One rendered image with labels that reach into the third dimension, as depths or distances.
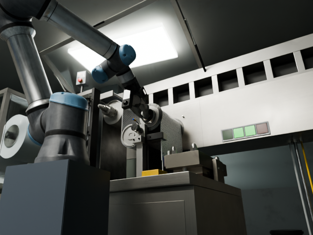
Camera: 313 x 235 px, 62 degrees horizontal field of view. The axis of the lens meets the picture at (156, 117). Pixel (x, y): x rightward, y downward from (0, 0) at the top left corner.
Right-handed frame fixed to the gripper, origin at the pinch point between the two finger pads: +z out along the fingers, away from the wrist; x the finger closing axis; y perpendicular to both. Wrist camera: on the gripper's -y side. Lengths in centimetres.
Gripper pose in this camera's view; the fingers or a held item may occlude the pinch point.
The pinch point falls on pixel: (144, 118)
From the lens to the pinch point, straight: 129.6
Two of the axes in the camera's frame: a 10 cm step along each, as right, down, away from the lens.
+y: 3.1, -5.2, 8.0
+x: -8.6, 2.1, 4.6
